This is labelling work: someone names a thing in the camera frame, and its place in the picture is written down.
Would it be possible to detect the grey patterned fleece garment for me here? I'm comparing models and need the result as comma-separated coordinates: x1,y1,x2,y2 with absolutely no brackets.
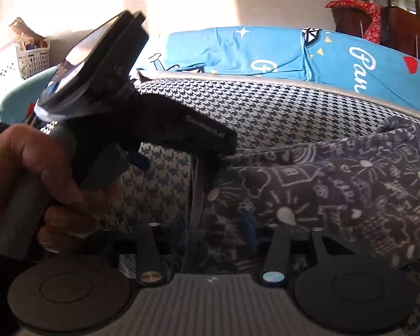
181,115,420,274

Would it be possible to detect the person's left hand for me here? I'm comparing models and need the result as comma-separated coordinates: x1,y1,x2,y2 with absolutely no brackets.
0,124,122,253

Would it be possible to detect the red floral cloth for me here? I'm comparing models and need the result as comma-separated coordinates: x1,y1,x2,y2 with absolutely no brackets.
325,0,382,44

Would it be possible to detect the blue cartoon print pillow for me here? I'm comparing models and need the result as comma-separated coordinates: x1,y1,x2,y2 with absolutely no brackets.
0,26,420,123

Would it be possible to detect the houndstooth sofa cushion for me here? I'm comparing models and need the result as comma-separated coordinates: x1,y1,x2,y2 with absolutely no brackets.
108,78,420,335

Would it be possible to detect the dark wooden chair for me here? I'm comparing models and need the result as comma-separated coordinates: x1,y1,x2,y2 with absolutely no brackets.
331,7,372,38
380,6,420,59

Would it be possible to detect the white laundry basket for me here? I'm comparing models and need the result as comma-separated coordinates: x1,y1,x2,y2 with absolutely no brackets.
0,17,50,89

